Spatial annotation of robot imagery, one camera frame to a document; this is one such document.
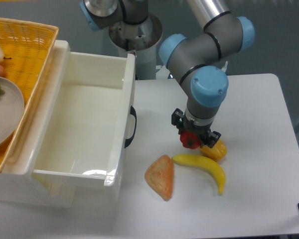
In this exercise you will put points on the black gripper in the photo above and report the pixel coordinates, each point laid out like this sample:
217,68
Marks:
206,136

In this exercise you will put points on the red toy pepper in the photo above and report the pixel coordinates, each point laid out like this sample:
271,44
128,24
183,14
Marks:
189,140

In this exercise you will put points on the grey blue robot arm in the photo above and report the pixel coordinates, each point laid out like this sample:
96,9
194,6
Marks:
190,61

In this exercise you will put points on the yellow toy pepper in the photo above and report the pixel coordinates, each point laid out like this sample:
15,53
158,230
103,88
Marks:
216,153

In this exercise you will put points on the yellow toy banana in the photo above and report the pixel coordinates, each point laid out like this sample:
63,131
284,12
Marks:
204,163

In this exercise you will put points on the orange triangular toy bread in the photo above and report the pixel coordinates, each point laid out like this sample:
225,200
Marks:
160,175

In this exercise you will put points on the white plastic drawer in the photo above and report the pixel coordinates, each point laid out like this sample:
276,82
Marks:
83,145

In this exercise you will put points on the yellow woven basket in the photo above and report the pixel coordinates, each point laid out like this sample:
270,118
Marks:
27,46

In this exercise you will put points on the grey plate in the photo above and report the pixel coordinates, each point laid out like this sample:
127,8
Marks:
11,108

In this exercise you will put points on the white drawer cabinet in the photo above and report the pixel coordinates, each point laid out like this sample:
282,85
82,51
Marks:
18,184

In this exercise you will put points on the black drawer handle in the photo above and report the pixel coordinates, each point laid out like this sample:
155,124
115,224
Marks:
133,120

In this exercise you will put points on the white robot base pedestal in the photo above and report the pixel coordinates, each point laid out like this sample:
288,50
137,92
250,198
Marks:
140,40

